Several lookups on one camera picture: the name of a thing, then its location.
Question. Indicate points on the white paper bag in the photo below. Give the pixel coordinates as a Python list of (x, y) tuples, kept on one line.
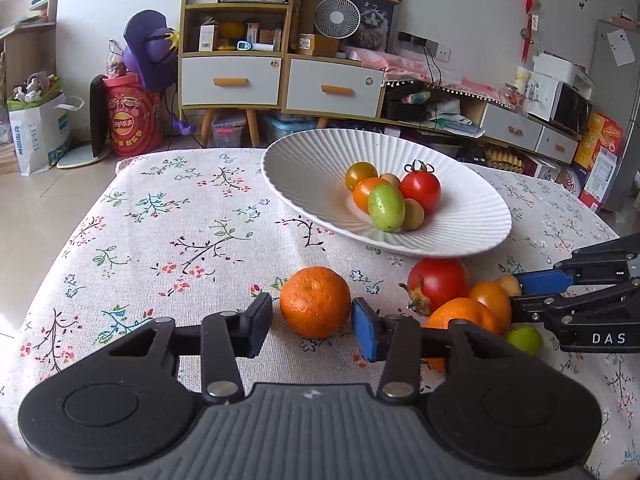
[(40, 135)]

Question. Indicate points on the orange cherry tomato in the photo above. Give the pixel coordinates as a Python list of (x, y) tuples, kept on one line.
[(490, 302), (364, 195)]

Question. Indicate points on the yellow egg tray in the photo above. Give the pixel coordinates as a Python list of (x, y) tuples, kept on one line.
[(502, 160)]

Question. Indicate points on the purple hat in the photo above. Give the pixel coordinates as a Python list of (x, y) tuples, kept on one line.
[(150, 50)]

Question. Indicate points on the clear storage box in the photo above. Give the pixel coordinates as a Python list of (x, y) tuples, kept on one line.
[(229, 131)]

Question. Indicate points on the low wooden cabinet white drawer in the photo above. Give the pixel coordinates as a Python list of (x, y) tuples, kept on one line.
[(335, 87)]

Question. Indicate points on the yellow cherry tomato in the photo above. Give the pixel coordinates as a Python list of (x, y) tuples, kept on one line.
[(359, 174)]

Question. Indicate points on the black bag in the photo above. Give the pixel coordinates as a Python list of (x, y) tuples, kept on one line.
[(407, 107)]

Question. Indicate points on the green jujube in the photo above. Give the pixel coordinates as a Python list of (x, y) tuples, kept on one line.
[(386, 207), (525, 340)]

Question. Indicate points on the wooden bookshelf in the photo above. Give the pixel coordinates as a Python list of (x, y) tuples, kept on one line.
[(25, 35)]

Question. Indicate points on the small mandarin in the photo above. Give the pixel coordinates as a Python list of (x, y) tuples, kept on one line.
[(315, 305)]

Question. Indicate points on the red hanging ornament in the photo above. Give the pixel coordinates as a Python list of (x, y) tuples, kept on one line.
[(531, 10)]

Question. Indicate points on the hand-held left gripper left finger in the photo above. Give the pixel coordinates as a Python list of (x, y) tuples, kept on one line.
[(260, 325)]

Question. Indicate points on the blue-lid storage box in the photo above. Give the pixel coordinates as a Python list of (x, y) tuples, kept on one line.
[(290, 130)]

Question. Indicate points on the black panel on white base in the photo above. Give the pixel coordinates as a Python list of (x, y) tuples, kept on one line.
[(99, 115)]

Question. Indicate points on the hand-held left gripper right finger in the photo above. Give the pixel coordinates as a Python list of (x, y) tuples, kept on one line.
[(365, 330)]

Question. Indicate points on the wall power socket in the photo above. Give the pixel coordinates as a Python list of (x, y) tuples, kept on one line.
[(425, 46)]

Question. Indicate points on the red snack bucket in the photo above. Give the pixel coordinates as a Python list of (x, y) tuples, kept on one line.
[(132, 120)]

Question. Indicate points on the large mandarin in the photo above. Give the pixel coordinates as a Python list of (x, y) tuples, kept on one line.
[(462, 312)]

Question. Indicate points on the clear bag of snacks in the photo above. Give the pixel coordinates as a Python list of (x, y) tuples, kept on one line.
[(119, 62)]

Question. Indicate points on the black microwave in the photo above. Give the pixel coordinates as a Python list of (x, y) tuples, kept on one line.
[(570, 107)]

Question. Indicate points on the purple plastic toy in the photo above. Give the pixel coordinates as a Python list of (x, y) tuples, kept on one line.
[(182, 125)]

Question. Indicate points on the small cardboard box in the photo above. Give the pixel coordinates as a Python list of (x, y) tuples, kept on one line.
[(317, 45)]

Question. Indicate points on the clear jar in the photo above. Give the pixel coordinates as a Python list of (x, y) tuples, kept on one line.
[(511, 94)]

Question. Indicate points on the pile of white bags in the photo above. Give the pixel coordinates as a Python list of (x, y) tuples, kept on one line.
[(457, 117)]

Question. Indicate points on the bright red tomato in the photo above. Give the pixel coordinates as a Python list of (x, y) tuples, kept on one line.
[(421, 189)]

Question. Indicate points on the plush toy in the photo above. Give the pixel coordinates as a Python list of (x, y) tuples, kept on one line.
[(32, 87)]

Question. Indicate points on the white desk fan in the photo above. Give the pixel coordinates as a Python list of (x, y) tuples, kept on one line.
[(337, 17)]

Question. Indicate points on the orange carton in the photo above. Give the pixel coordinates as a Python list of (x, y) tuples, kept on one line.
[(597, 155)]

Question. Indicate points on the white printed carton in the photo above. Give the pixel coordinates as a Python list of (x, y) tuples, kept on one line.
[(542, 167)]

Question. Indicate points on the floral tablecloth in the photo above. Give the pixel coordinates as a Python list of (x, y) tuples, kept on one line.
[(200, 220)]

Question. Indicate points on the white ribbed plate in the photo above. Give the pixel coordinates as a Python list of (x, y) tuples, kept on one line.
[(310, 185)]

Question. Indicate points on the wooden shelf cabinet white drawer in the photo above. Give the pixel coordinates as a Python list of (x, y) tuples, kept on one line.
[(230, 80)]

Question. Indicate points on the framed cat picture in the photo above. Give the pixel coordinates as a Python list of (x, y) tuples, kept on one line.
[(375, 20)]

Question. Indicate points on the white printed box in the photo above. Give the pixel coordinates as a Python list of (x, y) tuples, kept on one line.
[(542, 92)]

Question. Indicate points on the grey refrigerator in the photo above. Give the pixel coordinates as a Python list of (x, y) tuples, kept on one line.
[(617, 110)]

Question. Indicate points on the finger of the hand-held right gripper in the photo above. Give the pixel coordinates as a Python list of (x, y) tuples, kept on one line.
[(545, 282), (530, 307)]

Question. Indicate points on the blue white thermometer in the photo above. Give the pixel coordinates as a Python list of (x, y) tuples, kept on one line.
[(255, 46)]

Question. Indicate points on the brown longan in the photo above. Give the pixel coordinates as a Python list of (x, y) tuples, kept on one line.
[(391, 179), (415, 215), (506, 285)]

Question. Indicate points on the pink cloth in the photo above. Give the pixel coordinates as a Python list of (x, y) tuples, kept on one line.
[(400, 67)]

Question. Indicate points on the dark red tomato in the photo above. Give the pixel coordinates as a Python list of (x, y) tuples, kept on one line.
[(440, 282)]

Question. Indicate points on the cardboard tube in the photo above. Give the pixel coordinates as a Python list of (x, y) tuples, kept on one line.
[(308, 12)]

